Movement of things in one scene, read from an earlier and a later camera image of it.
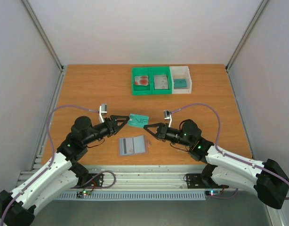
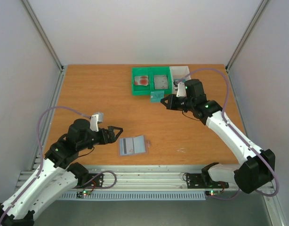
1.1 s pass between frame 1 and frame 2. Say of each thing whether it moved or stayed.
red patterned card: stayed
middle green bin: stayed
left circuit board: stayed
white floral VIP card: stayed
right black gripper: moved
